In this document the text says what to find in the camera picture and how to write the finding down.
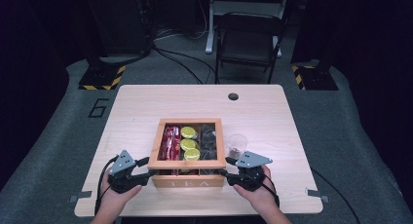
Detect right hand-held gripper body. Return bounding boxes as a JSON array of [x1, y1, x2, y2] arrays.
[[227, 150, 274, 193]]

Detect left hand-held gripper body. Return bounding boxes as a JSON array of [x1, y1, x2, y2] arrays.
[[107, 149, 144, 195]]

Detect single dark tea capsule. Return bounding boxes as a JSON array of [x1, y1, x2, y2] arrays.
[[228, 146, 244, 159]]

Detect clear plastic cup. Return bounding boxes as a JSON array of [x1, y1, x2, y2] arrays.
[[226, 133, 249, 161]]

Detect pile of black capsules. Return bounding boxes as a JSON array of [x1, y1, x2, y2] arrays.
[[198, 124, 218, 161]]

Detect wooden tea box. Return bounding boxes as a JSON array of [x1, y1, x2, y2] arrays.
[[147, 117, 228, 189]]

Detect person's left hand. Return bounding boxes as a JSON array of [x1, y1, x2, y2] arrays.
[[97, 170, 143, 213]]

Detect person's right hand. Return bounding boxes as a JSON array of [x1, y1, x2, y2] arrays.
[[232, 165, 281, 216]]

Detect row of red packets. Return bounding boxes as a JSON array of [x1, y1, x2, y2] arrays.
[[158, 125, 182, 162]]

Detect yellow round capsule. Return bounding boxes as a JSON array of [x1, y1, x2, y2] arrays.
[[179, 138, 198, 152], [183, 147, 202, 162], [180, 126, 198, 139]]

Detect grey floor mat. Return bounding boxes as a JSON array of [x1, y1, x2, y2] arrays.
[[0, 25, 413, 224]]

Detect black stand base hazard stripes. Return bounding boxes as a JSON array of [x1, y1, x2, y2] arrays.
[[290, 63, 340, 92], [78, 63, 127, 92]]

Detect black folding chair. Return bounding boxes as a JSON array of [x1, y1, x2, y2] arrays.
[[213, 11, 287, 86]]

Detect dark equipment cabinet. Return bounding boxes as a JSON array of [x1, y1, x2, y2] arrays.
[[82, 0, 155, 57]]

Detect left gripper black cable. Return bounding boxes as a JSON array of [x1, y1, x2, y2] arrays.
[[94, 154, 121, 216]]

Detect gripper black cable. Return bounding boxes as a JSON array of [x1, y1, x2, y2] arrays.
[[94, 154, 121, 216], [257, 172, 281, 208]]

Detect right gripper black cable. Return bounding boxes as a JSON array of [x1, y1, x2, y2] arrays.
[[257, 172, 281, 208]]

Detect grey table edge bracket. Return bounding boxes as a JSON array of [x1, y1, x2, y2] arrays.
[[305, 187, 330, 205], [68, 190, 94, 205]]

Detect thin black floor cable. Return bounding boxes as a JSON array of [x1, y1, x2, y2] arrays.
[[309, 167, 362, 224]]

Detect white floor cable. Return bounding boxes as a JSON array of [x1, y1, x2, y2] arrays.
[[154, 0, 210, 42]]

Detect white desk frame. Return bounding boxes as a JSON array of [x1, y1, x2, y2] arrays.
[[205, 0, 290, 58]]

